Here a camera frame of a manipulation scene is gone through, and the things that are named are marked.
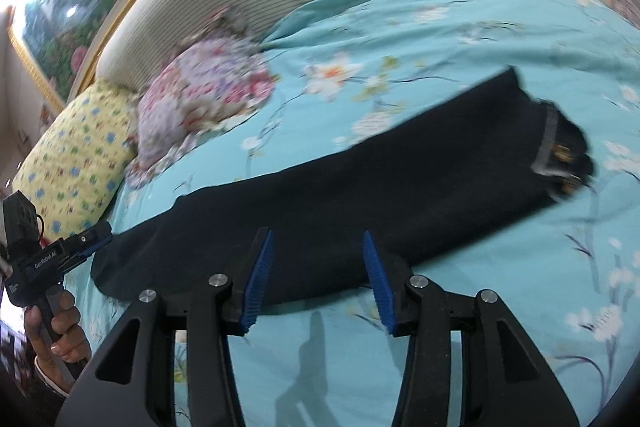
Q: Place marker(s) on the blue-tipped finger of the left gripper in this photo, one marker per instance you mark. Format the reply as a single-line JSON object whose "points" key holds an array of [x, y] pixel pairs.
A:
{"points": [[80, 247]]}

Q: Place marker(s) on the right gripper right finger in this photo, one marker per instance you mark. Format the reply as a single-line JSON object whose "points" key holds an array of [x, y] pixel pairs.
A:
{"points": [[505, 380]]}

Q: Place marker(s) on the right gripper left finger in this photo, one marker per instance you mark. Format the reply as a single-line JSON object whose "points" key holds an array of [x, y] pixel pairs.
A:
{"points": [[130, 381]]}

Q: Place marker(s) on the black pants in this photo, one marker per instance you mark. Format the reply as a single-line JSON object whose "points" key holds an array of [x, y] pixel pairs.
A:
{"points": [[459, 171]]}

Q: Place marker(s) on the person's left hand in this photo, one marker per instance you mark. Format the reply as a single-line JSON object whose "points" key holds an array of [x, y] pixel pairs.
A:
{"points": [[72, 346]]}

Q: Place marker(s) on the yellow cartoon print pillow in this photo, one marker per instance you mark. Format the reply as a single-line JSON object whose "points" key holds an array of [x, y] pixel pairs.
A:
{"points": [[75, 169]]}

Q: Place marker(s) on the pink purple floral pillow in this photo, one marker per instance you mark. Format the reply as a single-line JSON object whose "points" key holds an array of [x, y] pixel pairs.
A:
{"points": [[211, 81]]}

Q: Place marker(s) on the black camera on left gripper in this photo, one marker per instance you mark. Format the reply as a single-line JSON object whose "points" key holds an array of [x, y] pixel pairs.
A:
{"points": [[20, 234]]}

